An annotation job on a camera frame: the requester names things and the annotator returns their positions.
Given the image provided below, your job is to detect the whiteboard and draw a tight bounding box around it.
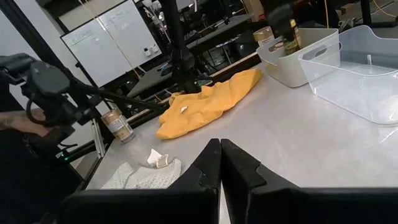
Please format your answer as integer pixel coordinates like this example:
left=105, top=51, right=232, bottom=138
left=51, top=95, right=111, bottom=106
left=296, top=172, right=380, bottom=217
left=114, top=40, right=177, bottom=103
left=60, top=0, right=163, bottom=88

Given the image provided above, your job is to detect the black jointed mount device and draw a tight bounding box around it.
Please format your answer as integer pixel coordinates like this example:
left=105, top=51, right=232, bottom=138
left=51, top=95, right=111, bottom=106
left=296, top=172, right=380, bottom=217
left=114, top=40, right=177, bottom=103
left=0, top=52, right=103, bottom=150

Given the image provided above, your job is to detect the clear plastic bin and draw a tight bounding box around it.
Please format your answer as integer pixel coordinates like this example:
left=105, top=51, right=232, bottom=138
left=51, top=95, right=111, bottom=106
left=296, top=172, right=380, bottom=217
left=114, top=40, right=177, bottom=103
left=298, top=24, right=398, bottom=127

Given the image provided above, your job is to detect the grey waffle cloth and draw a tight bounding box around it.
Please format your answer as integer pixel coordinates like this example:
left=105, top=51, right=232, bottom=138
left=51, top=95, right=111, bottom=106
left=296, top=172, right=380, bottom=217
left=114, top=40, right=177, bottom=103
left=101, top=148, right=183, bottom=190

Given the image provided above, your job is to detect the person's hand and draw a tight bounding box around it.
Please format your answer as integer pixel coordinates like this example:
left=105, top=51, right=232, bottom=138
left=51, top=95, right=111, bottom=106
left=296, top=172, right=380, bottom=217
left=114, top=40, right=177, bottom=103
left=0, top=108, right=52, bottom=138

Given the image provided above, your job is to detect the spice jar tan lid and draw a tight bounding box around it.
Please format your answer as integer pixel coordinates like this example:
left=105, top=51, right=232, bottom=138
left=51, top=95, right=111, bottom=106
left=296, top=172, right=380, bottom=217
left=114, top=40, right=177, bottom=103
left=101, top=108, right=136, bottom=144

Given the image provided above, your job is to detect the grey background desk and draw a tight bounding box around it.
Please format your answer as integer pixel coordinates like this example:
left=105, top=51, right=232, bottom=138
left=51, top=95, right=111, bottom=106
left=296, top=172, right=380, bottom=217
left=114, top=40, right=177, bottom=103
left=126, top=62, right=175, bottom=99
left=185, top=12, right=256, bottom=50

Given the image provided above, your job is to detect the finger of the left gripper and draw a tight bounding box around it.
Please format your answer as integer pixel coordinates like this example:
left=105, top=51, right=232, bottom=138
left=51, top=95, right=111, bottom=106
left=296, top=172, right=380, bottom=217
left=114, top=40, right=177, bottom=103
left=267, top=4, right=295, bottom=42

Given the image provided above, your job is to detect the yellow cloth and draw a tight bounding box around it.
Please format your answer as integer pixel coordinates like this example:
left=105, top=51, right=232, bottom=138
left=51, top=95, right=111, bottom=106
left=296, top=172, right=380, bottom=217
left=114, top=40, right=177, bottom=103
left=155, top=68, right=263, bottom=140

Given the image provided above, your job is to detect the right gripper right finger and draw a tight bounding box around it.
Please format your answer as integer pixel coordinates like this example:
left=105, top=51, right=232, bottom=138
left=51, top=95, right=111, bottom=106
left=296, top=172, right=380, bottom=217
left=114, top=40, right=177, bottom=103
left=221, top=138, right=300, bottom=224

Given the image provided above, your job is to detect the silver aluminium extrusion bar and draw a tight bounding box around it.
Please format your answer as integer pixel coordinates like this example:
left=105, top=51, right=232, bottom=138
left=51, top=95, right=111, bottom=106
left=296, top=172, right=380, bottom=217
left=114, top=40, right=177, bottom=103
left=91, top=119, right=106, bottom=159

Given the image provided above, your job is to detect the white opaque plastic bin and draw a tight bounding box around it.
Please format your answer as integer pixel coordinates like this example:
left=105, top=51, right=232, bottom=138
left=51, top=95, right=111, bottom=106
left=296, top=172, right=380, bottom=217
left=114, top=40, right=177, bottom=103
left=256, top=27, right=340, bottom=88

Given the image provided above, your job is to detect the person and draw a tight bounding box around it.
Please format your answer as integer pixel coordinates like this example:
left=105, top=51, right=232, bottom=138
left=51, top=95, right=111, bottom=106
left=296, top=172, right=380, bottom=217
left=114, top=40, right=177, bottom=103
left=0, top=127, right=85, bottom=224

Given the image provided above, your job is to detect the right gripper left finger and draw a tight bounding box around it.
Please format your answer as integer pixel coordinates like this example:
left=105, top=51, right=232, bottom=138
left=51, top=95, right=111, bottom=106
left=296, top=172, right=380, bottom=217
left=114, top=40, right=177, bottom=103
left=167, top=138, right=222, bottom=190

